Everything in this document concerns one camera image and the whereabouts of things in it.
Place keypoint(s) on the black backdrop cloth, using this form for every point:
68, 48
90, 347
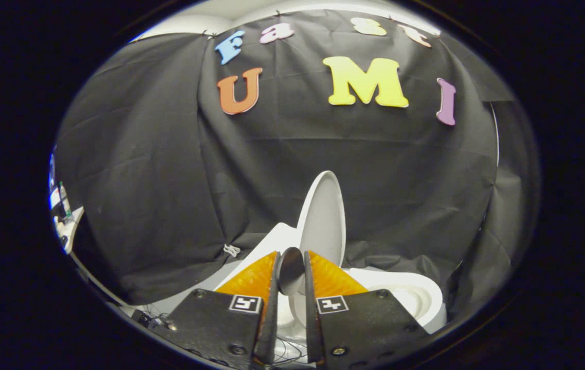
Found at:
169, 169

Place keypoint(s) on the white ceramic toilet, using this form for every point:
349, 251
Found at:
405, 293

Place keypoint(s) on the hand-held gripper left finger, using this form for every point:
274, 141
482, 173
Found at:
215, 324

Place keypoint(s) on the white toilet lid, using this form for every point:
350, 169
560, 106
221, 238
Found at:
323, 216

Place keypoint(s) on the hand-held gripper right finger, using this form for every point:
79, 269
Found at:
364, 324

